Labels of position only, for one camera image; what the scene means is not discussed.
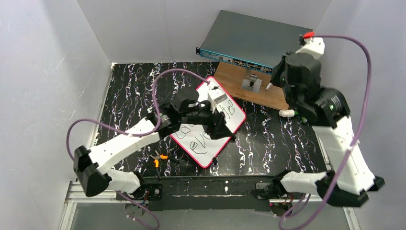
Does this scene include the orange handled pliers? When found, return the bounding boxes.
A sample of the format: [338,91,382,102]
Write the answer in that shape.
[149,151,180,180]

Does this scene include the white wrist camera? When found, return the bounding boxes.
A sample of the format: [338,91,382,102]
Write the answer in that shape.
[295,32,325,60]
[207,82,227,114]

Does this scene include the grey blue network switch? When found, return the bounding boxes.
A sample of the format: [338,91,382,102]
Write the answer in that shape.
[196,10,311,74]

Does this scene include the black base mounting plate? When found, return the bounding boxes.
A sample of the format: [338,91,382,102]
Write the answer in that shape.
[115,174,286,212]

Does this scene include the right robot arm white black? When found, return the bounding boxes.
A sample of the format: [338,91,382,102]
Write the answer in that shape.
[271,52,385,207]

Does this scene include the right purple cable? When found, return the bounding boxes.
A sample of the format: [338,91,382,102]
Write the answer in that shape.
[278,34,372,230]

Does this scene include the metal bracket with black knob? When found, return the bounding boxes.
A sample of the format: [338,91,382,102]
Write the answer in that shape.
[241,69,262,93]

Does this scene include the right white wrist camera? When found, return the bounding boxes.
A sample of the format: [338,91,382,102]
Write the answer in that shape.
[295,32,325,60]

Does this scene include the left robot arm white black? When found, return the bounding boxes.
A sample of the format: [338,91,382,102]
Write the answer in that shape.
[74,89,236,197]

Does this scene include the pink framed whiteboard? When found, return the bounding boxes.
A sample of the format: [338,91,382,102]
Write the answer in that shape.
[171,76,246,168]

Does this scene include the aluminium frame rail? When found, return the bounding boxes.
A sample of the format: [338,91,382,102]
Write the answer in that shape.
[58,181,361,230]

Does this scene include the purple cable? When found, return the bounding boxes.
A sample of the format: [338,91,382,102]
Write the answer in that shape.
[278,34,372,230]
[66,69,212,230]

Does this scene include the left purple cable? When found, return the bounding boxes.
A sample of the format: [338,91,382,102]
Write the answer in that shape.
[66,69,212,230]

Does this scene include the wooden board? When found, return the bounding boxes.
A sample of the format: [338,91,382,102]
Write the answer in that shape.
[214,62,288,110]

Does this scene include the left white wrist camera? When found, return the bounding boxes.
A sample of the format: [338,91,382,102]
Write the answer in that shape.
[207,82,227,114]

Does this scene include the white green plastic pipe fitting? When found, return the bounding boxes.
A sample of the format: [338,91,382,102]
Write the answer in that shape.
[278,109,308,123]

